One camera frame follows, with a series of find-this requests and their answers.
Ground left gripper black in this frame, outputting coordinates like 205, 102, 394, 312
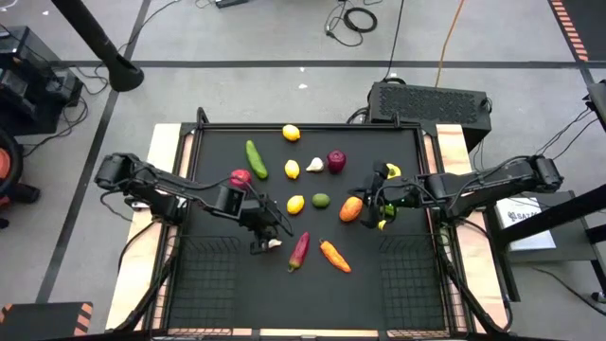
239, 198, 285, 256

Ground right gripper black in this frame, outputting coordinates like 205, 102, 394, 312
349, 160, 430, 229

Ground green bell pepper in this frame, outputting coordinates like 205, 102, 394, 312
377, 202, 399, 232

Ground orange bell pepper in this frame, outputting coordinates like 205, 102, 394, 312
338, 195, 365, 224

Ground red chili pepper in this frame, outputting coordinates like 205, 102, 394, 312
287, 230, 312, 274

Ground dark red glossy fruit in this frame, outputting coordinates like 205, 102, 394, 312
326, 149, 348, 175

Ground red apple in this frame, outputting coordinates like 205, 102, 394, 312
229, 168, 253, 189

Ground green cucumber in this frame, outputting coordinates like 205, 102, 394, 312
244, 138, 270, 181

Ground wooden side board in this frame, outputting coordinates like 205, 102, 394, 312
435, 123, 508, 328
106, 123, 195, 331

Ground black perforated computer case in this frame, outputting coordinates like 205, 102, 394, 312
366, 80, 493, 152

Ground white printed box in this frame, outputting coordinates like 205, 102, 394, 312
494, 196, 558, 252

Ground black stand beam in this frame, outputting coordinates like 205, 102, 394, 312
491, 183, 606, 304

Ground black side table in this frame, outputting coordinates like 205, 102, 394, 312
485, 188, 602, 264

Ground black pole with flared base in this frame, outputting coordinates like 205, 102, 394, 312
50, 0, 146, 94

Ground black mat with orange stripes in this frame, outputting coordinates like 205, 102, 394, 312
548, 0, 606, 63
0, 301, 95, 338

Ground black and orange wheeled device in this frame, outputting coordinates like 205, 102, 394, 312
0, 127, 42, 229

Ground black equipment rack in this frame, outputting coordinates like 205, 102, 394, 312
0, 26, 85, 137

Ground black wire basket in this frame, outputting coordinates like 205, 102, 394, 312
168, 234, 243, 331
377, 234, 454, 331

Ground black table frame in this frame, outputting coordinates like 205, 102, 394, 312
113, 107, 512, 340

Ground black hanging cable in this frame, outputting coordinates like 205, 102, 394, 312
382, 0, 406, 81

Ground orange cable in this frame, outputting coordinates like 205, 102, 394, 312
434, 0, 468, 89

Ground coiled black cable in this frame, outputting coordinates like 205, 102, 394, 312
324, 0, 379, 48

